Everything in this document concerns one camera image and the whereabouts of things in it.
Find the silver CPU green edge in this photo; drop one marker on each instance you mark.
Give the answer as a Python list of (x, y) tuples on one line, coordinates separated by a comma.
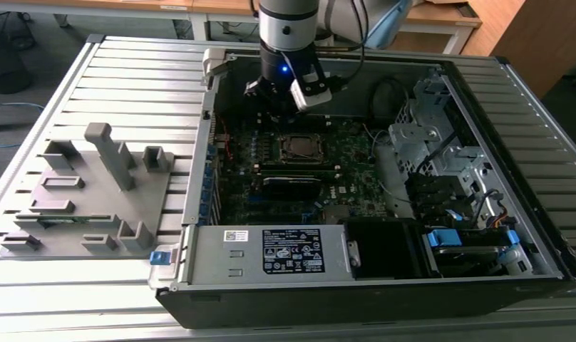
[(301, 147)]

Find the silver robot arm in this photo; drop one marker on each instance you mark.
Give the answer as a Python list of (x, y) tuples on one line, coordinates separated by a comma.
[(288, 25)]

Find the black RAM slot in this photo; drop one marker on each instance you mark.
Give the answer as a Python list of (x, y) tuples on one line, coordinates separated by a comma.
[(297, 174), (297, 167), (297, 164), (297, 170)]

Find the green motherboard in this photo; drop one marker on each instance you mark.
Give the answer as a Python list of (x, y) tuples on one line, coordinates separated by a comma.
[(359, 167)]

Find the metal drive cage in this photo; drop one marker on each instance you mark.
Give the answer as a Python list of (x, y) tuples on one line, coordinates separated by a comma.
[(411, 135)]

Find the black graphics card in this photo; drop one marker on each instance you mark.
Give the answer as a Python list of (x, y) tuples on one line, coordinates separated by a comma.
[(289, 189)]

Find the grey chipset heat sink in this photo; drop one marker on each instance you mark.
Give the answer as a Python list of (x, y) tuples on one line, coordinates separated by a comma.
[(337, 214)]

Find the grey parts rack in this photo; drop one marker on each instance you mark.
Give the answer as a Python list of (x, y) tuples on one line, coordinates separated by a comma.
[(145, 192)]

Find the black waste bin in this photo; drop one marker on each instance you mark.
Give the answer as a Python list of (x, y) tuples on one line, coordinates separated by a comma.
[(9, 82)]

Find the wooden cabinet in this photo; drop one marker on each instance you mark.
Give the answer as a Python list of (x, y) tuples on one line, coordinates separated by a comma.
[(544, 42)]

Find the silver power supply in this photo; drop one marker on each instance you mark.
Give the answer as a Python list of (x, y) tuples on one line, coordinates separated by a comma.
[(221, 263)]

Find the blue case latch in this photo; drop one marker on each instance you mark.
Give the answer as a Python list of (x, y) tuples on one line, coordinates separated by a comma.
[(159, 258)]

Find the blue disk carrier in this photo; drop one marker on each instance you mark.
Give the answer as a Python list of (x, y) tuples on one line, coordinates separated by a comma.
[(441, 238)]

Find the green RAM stick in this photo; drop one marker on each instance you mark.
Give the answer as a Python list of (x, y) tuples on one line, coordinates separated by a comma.
[(64, 220)]

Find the black PC case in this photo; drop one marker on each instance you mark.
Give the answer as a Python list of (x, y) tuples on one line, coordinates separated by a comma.
[(364, 306)]

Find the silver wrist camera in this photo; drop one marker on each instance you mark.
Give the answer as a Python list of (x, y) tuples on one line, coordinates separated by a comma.
[(316, 101)]

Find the wooden desk white frame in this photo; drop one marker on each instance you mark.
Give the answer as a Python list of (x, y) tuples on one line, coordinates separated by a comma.
[(102, 9), (435, 16)]

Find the black plastic air duct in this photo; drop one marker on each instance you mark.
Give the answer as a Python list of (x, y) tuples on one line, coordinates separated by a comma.
[(383, 249)]

